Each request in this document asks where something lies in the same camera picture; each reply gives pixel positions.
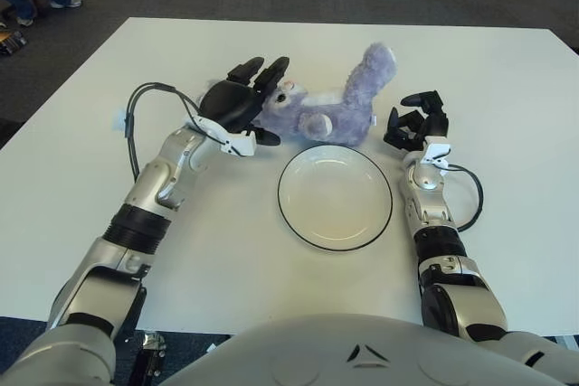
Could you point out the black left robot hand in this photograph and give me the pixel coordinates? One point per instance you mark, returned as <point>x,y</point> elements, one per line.
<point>230,103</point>

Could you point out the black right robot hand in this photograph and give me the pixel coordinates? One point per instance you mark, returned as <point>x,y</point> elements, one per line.
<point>434,124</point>

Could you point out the purple plush bunny doll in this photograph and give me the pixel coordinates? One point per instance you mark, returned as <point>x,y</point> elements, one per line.
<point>348,115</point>

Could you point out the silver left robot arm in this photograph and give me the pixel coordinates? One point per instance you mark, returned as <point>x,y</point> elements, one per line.
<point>158,178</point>

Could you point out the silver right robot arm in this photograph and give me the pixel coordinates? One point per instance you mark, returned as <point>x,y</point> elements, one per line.
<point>429,205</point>

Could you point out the white plate with black rim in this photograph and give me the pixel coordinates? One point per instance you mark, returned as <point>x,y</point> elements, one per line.
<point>335,205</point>

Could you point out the dark patterned box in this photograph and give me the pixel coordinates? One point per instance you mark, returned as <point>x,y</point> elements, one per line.
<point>11,42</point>

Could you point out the grey robot torso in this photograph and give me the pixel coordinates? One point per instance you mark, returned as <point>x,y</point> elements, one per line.
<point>362,359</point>

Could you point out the black metal stand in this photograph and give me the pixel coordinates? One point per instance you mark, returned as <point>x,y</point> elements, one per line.
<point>147,368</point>

